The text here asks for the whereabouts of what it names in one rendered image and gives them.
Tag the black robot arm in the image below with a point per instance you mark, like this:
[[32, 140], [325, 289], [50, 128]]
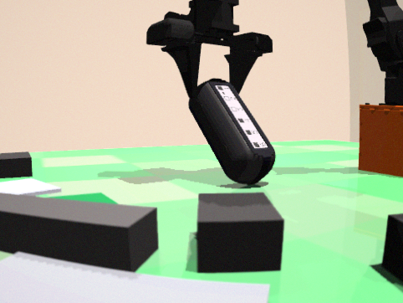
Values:
[[384, 33]]

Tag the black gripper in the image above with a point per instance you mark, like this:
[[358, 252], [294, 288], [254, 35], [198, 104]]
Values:
[[214, 19]]

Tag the white flat rectangular sheet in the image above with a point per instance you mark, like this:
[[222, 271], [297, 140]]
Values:
[[28, 187]]

